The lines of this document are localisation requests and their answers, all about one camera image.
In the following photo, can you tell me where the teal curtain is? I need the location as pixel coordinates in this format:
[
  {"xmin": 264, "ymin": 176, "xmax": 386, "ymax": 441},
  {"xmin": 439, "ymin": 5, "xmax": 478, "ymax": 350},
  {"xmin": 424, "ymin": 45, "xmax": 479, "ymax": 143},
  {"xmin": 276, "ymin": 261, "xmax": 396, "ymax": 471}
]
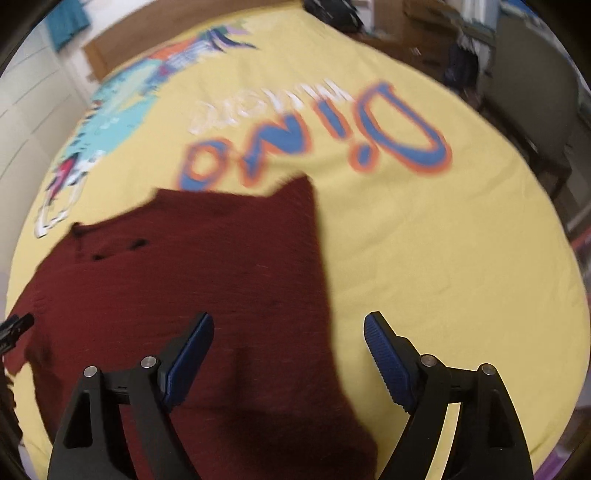
[{"xmin": 46, "ymin": 0, "xmax": 91, "ymax": 52}]

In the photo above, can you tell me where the wooden drawer cabinet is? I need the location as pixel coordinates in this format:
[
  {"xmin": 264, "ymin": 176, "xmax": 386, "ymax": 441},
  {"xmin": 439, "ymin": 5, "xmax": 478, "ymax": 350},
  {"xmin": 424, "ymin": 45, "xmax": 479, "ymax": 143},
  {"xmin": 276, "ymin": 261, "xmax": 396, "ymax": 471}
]
[{"xmin": 372, "ymin": 0, "xmax": 480, "ymax": 82}]

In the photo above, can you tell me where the black backpack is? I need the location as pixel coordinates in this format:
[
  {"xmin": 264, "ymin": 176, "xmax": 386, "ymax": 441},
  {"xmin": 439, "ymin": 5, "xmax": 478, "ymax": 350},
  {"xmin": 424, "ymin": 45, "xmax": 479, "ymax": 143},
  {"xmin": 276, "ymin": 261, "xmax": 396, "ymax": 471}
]
[{"xmin": 303, "ymin": 0, "xmax": 363, "ymax": 34}]

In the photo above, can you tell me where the yellow dinosaur print bedspread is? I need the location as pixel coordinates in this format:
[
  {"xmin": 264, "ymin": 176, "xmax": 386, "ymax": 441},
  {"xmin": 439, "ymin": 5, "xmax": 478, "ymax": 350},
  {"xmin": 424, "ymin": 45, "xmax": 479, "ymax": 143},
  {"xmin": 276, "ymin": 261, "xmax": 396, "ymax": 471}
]
[{"xmin": 1, "ymin": 1, "xmax": 590, "ymax": 479}]

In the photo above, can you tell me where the wooden headboard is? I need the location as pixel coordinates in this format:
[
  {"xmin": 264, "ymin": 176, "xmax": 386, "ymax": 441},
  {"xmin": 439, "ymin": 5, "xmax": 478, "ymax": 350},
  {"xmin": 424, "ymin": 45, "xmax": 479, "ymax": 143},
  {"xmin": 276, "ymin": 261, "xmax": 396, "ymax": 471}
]
[{"xmin": 83, "ymin": 0, "xmax": 286, "ymax": 82}]

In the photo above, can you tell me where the dark red knit sweater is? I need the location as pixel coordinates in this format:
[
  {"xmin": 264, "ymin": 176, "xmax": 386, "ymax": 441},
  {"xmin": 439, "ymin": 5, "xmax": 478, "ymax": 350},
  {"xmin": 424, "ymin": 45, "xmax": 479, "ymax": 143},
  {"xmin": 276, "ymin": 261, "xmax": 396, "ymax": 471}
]
[{"xmin": 4, "ymin": 177, "xmax": 377, "ymax": 479}]

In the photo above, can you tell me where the grey green chair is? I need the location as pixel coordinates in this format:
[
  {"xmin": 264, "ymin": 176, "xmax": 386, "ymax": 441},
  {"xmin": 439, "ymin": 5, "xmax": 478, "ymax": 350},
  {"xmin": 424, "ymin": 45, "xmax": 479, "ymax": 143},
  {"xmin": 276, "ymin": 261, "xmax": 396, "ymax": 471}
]
[{"xmin": 479, "ymin": 16, "xmax": 579, "ymax": 199}]

